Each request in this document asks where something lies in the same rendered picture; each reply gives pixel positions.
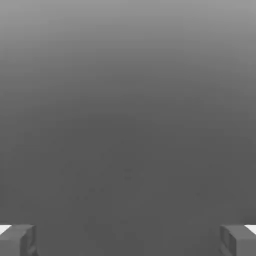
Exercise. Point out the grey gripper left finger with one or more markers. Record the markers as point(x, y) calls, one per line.
point(16, 241)

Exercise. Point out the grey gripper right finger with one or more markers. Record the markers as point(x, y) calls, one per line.
point(240, 242)

